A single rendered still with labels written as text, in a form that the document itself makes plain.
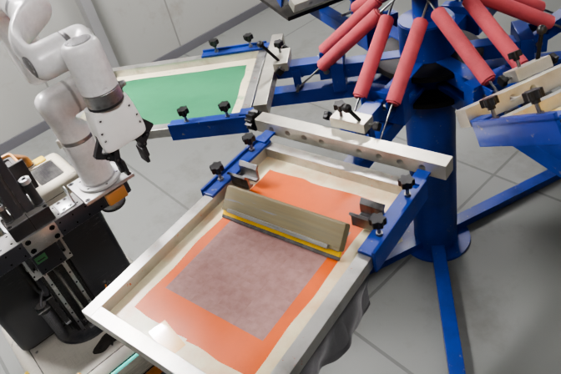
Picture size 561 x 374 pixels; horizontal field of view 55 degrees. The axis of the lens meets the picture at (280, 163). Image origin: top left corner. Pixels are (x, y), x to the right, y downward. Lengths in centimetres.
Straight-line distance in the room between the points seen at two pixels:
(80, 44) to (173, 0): 394
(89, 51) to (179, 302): 70
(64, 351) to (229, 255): 115
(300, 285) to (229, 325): 20
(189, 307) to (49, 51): 71
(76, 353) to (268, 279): 121
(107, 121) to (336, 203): 74
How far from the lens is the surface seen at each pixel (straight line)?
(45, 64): 113
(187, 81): 244
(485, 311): 251
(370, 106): 181
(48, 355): 254
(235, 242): 156
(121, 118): 115
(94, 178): 162
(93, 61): 108
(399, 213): 147
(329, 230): 142
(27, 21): 125
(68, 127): 154
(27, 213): 163
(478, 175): 311
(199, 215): 165
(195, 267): 153
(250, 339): 134
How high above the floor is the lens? 202
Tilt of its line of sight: 37 degrees down
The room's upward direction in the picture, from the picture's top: 15 degrees counter-clockwise
